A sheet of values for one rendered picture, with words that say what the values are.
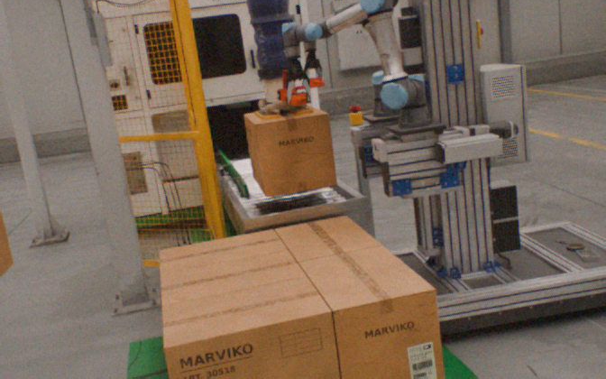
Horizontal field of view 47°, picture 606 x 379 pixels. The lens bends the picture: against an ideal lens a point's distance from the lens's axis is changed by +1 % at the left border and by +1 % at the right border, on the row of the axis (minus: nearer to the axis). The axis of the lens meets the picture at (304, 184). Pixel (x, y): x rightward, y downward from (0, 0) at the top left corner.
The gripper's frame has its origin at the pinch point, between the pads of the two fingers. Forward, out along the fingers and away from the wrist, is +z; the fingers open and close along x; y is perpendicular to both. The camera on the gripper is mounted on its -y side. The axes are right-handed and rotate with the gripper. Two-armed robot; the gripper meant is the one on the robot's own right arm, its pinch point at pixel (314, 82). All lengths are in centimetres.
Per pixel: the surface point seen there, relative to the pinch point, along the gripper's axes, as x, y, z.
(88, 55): -129, -1, -33
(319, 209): -19, 67, 63
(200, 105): -71, -8, 4
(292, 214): -34, 67, 62
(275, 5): -24, 41, -46
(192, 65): -71, -8, -20
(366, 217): 7, 66, 72
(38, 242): -224, -199, 118
